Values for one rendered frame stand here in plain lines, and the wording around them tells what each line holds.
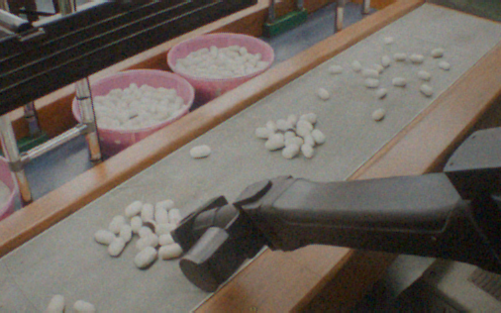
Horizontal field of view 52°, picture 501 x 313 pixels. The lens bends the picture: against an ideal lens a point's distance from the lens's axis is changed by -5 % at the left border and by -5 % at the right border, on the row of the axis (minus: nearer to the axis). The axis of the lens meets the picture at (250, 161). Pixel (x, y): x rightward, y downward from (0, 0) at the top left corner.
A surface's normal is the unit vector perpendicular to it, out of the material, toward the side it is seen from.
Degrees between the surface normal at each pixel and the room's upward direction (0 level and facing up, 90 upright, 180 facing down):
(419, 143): 0
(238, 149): 0
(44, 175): 0
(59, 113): 90
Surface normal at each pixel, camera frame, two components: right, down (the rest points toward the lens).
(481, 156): -0.62, -0.76
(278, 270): 0.00, -0.81
